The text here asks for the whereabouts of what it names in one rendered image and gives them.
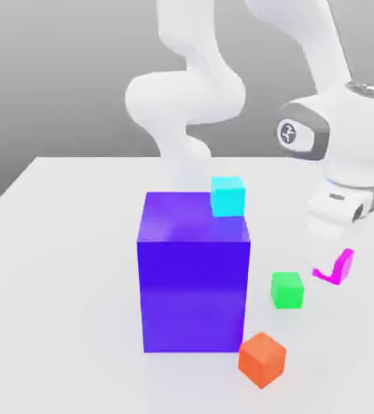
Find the small cyan cube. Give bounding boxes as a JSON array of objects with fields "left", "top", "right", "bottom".
[{"left": 210, "top": 175, "right": 246, "bottom": 218}]

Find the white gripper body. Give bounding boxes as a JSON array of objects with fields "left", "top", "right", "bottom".
[{"left": 304, "top": 188, "right": 356, "bottom": 273}]

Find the small magenta cube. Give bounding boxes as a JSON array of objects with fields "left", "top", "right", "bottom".
[{"left": 311, "top": 247, "right": 355, "bottom": 286}]

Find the small orange cube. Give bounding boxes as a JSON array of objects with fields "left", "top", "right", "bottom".
[{"left": 237, "top": 332, "right": 288, "bottom": 390}]

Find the small green cube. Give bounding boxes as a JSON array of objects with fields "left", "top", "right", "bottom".
[{"left": 270, "top": 271, "right": 305, "bottom": 311}]

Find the large purple box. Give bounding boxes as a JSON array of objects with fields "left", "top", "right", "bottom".
[{"left": 136, "top": 191, "right": 251, "bottom": 354}]

